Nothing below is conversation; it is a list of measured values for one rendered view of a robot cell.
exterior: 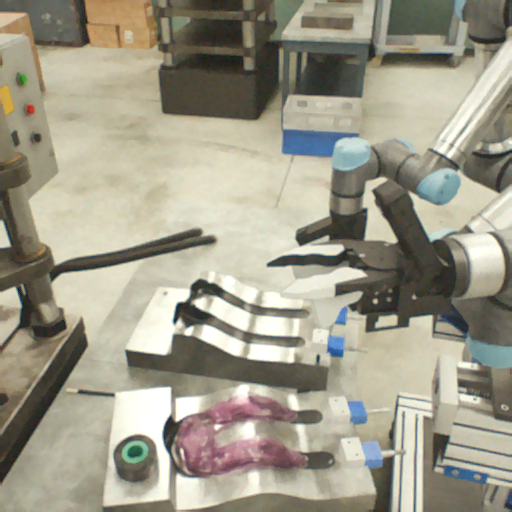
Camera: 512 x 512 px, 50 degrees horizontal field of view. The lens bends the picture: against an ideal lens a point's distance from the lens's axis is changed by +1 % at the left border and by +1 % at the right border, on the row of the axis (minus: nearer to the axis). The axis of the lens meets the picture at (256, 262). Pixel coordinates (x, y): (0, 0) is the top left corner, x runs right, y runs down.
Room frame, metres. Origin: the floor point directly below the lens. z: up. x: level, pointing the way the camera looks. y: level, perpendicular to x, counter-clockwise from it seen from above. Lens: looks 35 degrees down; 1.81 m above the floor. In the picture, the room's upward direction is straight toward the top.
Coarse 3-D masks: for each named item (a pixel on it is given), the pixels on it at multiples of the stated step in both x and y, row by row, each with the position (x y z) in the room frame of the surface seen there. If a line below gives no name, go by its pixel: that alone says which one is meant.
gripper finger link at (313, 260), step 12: (288, 252) 0.53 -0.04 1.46; (300, 252) 0.52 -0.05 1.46; (312, 252) 0.52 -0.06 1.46; (324, 252) 0.52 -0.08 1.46; (336, 252) 0.52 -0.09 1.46; (276, 264) 0.52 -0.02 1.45; (288, 264) 0.52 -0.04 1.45; (300, 264) 0.52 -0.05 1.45; (312, 264) 0.52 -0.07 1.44; (324, 264) 0.52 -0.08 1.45; (336, 264) 0.52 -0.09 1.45; (300, 276) 0.53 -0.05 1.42; (312, 276) 0.53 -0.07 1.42
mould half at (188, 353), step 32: (160, 288) 1.24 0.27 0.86; (224, 288) 1.15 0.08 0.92; (160, 320) 1.10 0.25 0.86; (192, 320) 1.01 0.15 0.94; (256, 320) 1.07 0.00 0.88; (288, 320) 1.07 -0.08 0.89; (128, 352) 0.99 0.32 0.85; (160, 352) 0.98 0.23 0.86; (192, 352) 0.96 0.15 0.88; (224, 352) 0.94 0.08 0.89; (256, 352) 0.95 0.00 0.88; (288, 352) 0.95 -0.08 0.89; (288, 384) 0.92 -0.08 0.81; (320, 384) 0.90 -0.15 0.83
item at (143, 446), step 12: (120, 444) 0.65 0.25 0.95; (132, 444) 0.65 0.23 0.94; (144, 444) 0.65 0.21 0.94; (120, 456) 0.62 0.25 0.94; (132, 456) 0.64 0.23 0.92; (144, 456) 0.62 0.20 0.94; (156, 456) 0.63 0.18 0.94; (120, 468) 0.60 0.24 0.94; (132, 468) 0.60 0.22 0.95; (144, 468) 0.60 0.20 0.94; (156, 468) 0.62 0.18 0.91; (132, 480) 0.59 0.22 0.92
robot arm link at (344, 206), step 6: (330, 192) 1.07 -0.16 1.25; (330, 198) 1.06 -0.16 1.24; (336, 198) 1.05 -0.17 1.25; (342, 198) 1.04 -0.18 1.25; (348, 198) 1.11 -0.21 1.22; (354, 198) 1.04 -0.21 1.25; (360, 198) 1.05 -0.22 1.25; (330, 204) 1.06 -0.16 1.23; (336, 204) 1.05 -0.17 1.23; (342, 204) 1.04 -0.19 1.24; (348, 204) 1.04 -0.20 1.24; (354, 204) 1.04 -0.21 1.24; (360, 204) 1.05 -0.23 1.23; (336, 210) 1.05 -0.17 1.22; (342, 210) 1.04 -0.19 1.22; (348, 210) 1.04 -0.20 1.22; (354, 210) 1.04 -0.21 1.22; (360, 210) 1.05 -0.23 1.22
